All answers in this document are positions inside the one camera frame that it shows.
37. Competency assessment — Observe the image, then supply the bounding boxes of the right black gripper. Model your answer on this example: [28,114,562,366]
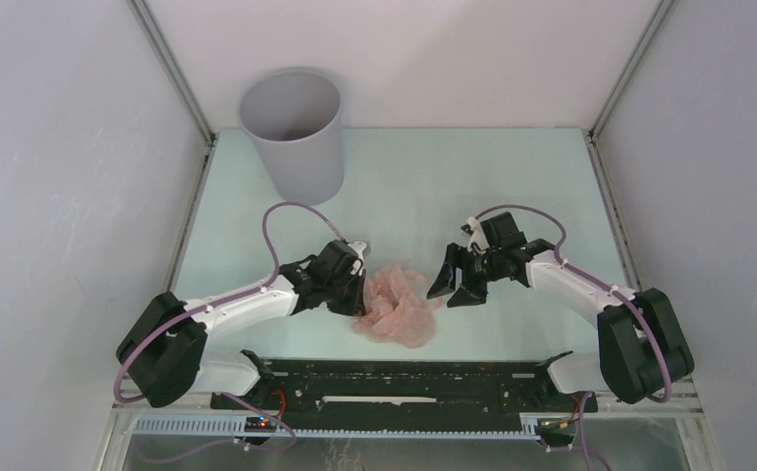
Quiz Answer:
[426,241,503,308]

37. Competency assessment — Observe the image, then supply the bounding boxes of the pink plastic trash bag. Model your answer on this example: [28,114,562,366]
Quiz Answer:
[351,263,444,349]

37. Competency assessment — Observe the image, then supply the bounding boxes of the grey trash bin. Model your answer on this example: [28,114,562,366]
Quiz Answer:
[237,68,345,206]

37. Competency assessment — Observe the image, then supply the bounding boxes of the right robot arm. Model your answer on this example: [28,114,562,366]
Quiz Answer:
[426,204,694,410]

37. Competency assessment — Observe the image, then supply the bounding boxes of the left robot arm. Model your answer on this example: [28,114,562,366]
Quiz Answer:
[116,239,370,409]

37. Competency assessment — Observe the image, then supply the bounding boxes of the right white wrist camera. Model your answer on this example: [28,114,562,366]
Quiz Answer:
[460,217,489,255]

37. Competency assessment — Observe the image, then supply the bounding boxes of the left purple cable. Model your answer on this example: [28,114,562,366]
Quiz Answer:
[112,201,351,405]

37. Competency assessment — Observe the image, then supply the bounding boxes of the purple cable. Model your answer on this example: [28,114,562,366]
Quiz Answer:
[469,203,675,404]
[112,201,351,405]

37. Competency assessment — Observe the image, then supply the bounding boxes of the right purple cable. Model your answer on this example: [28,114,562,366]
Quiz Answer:
[469,203,675,404]

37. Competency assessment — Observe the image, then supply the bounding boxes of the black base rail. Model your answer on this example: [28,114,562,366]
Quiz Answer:
[240,359,598,433]

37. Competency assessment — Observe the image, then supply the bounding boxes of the white cable duct strip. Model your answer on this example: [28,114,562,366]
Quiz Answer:
[132,414,540,441]

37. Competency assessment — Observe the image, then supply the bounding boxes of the left aluminium frame post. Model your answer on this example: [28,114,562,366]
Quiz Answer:
[126,0,216,145]

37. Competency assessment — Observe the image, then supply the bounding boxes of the aluminium frame post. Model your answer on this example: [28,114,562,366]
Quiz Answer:
[126,0,216,145]
[589,0,678,140]

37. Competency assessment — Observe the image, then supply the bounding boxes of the right aluminium frame post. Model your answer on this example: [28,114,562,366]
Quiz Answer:
[589,0,678,140]

